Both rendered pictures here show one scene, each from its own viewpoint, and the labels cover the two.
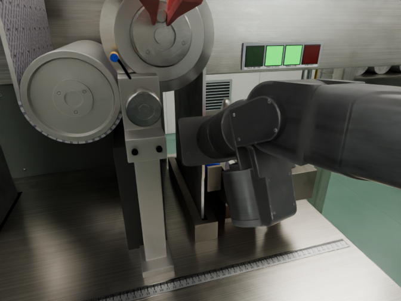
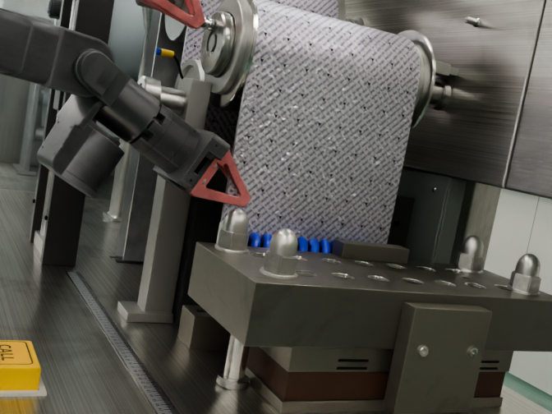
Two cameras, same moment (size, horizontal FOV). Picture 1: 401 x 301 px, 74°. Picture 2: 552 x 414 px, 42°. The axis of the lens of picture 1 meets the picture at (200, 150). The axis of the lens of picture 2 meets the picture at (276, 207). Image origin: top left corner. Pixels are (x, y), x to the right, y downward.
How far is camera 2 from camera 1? 0.87 m
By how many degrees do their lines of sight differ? 77
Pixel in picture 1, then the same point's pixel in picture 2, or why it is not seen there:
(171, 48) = (213, 54)
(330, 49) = not seen: outside the picture
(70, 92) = not seen: hidden behind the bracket
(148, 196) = (154, 210)
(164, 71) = (215, 81)
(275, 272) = (117, 372)
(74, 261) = not seen: hidden behind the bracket
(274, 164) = (70, 112)
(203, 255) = (151, 338)
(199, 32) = (238, 41)
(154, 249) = (142, 292)
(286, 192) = (57, 140)
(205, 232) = (185, 326)
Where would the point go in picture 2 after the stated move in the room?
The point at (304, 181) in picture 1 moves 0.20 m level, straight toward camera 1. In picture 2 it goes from (241, 296) to (49, 250)
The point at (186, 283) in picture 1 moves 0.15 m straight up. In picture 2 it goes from (105, 324) to (124, 201)
